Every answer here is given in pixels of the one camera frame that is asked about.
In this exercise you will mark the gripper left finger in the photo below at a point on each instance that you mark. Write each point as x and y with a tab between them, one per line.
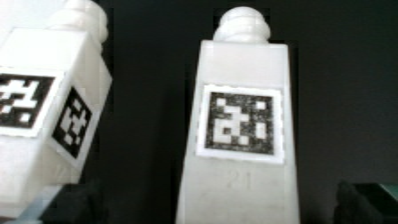
68	204

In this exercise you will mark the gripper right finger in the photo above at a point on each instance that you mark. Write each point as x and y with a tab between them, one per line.
367	203

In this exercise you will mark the white table leg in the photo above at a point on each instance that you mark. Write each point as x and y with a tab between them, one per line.
54	88
239	180

